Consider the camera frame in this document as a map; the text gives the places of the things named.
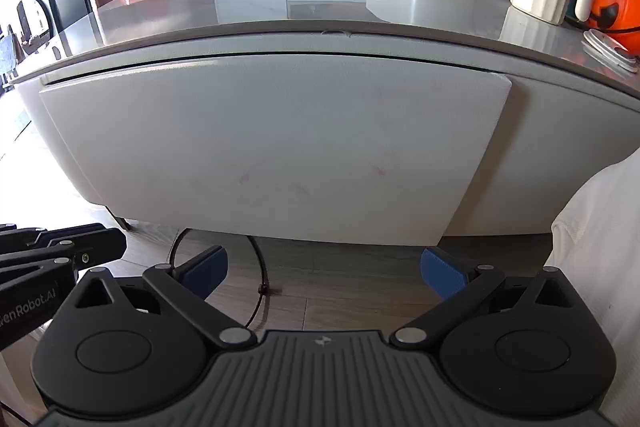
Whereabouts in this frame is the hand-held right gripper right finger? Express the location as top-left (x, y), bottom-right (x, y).
top-left (391, 247), bottom-right (576, 350)

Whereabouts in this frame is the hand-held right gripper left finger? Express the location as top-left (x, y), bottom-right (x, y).
top-left (75, 246), bottom-right (258, 350)

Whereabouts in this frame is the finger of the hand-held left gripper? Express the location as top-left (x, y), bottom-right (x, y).
top-left (0, 228), bottom-right (127, 283)
top-left (0, 222), bottom-right (103, 253)

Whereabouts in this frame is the white wooden drawer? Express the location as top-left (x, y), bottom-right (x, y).
top-left (39, 53), bottom-right (512, 245)

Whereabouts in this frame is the person's white clothing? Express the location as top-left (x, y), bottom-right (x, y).
top-left (545, 152), bottom-right (640, 427)

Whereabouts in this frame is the white coffee table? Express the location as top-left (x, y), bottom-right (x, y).
top-left (10, 0), bottom-right (640, 240)

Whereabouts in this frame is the white appliance with black trim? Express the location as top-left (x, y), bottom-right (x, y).
top-left (0, 0), bottom-right (66, 78)

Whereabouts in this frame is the white plastic lid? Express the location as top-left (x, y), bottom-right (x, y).
top-left (582, 29), bottom-right (640, 72)

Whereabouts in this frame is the black floor cable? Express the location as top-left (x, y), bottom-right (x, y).
top-left (167, 227), bottom-right (281, 328)

